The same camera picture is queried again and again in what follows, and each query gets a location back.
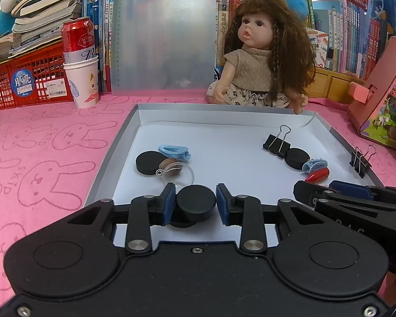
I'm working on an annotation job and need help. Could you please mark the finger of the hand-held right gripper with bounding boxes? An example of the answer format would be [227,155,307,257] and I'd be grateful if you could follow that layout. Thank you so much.
[332,180,396,205]
[294,181,337,208]

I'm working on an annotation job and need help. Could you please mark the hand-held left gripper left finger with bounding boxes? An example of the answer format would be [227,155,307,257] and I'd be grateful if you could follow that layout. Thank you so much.
[36,183,176,255]

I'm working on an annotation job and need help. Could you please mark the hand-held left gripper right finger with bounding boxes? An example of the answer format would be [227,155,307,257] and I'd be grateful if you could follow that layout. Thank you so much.
[216,183,357,255]

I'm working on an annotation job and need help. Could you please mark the red chili peppers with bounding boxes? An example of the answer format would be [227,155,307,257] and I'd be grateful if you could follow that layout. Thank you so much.
[304,168,330,183]

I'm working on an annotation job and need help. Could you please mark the light blue bear hair clip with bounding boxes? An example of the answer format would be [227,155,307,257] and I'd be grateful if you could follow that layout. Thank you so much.
[302,158,328,174]

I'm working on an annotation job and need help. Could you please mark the clear plastic half sphere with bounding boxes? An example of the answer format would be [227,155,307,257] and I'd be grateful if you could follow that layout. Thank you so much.
[156,162,195,185]

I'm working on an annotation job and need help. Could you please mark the small brown nut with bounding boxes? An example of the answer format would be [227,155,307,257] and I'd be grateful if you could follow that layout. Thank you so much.
[159,158,183,177]

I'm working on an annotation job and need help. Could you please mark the light blue plastic clip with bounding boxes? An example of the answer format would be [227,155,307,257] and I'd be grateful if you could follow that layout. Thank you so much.
[158,144,192,162]

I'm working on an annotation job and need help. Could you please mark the black binder clip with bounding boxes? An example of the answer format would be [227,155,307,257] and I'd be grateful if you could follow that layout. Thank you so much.
[349,144,377,179]
[263,125,292,159]

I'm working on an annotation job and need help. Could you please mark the grey cardboard box tray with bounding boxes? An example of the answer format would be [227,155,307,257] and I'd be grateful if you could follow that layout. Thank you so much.
[83,103,385,248]

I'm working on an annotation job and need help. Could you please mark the wooden desktop drawer cabinet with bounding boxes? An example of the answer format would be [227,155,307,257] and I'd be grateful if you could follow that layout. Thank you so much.
[305,66,367,103]

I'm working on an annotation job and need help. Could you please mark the pink house shaped display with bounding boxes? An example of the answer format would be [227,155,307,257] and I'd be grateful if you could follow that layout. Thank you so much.
[346,36,396,154]

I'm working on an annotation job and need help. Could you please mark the brown haired baby doll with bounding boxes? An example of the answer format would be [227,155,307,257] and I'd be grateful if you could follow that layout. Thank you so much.
[207,0,317,115]

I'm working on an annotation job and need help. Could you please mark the white illustrated carton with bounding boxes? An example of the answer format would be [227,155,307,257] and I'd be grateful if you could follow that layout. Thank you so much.
[305,28,332,70]

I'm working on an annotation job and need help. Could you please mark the pink rabbit print blanket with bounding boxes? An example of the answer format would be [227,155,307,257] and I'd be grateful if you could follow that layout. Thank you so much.
[0,94,396,307]

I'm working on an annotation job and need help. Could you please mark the white paper cup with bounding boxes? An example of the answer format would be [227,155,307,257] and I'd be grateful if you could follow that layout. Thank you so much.
[63,54,100,109]

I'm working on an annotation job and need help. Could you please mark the row of shelved books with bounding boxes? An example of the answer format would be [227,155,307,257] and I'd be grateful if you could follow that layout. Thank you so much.
[216,0,393,76]

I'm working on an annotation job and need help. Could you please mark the translucent plastic sheet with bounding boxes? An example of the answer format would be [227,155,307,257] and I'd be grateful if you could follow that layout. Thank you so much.
[111,0,218,93]

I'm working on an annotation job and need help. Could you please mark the blue round plush toy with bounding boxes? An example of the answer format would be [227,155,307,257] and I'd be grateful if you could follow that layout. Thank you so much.
[285,0,309,20]

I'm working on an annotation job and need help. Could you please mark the red drink can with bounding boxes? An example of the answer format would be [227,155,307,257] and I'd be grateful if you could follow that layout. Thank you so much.
[61,16,96,64]

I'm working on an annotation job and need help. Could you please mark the row of upright blue books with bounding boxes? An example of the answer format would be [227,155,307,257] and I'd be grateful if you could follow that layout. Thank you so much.
[84,0,117,93]

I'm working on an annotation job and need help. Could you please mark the red plastic basket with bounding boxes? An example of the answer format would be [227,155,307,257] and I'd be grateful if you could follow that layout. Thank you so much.
[0,41,75,111]

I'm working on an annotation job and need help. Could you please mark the stack of worn books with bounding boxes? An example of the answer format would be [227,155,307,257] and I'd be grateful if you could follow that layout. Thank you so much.
[0,0,86,67]

